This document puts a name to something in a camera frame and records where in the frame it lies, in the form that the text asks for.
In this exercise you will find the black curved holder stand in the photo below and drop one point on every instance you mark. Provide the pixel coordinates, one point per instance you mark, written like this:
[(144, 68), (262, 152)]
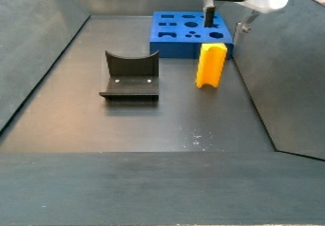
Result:
[(134, 77)]

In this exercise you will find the blue foam shape board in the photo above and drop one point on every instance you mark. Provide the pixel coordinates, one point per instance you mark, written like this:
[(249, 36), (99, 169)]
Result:
[(178, 33)]

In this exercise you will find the yellow arch block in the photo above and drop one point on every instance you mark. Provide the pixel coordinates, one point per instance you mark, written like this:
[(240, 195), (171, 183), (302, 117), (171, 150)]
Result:
[(210, 65)]

